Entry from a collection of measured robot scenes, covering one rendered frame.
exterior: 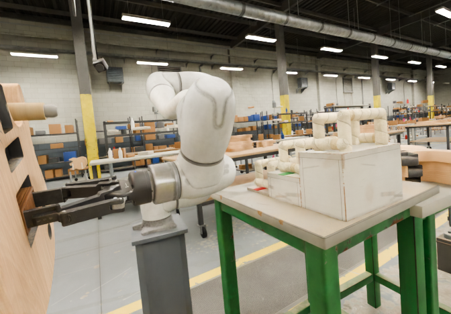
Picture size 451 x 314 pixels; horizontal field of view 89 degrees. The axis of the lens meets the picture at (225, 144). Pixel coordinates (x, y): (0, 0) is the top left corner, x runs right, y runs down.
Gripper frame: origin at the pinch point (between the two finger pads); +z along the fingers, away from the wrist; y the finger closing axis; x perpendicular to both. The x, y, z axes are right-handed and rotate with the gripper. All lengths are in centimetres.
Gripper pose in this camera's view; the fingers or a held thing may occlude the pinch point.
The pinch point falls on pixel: (33, 208)
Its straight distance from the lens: 55.0
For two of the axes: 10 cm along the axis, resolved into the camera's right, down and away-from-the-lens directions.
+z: -8.6, 1.1, -4.9
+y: -5.1, -2.3, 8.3
